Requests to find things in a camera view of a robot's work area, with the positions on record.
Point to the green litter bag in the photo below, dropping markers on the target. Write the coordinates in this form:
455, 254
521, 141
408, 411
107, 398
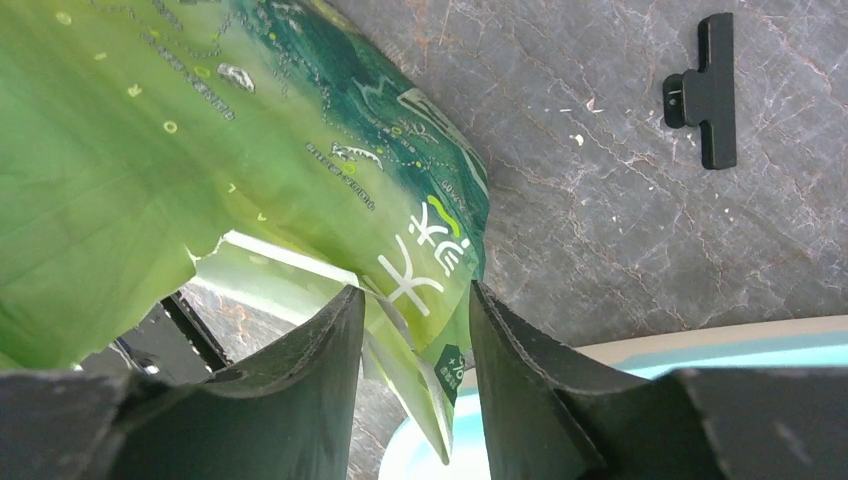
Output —
267, 145

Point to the teal litter box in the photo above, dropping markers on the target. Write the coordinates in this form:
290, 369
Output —
809, 342

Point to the black bag clip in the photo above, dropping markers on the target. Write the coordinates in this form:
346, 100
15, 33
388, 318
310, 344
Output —
705, 97

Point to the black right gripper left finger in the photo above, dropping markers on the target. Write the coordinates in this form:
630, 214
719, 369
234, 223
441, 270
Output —
285, 412

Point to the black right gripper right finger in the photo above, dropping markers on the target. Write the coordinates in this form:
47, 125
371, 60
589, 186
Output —
714, 423

